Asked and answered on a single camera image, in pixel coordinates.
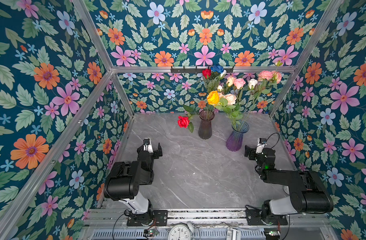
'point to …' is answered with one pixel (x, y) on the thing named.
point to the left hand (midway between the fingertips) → (152, 142)
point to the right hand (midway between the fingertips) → (258, 145)
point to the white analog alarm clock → (181, 231)
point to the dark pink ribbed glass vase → (205, 125)
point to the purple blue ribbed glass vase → (234, 140)
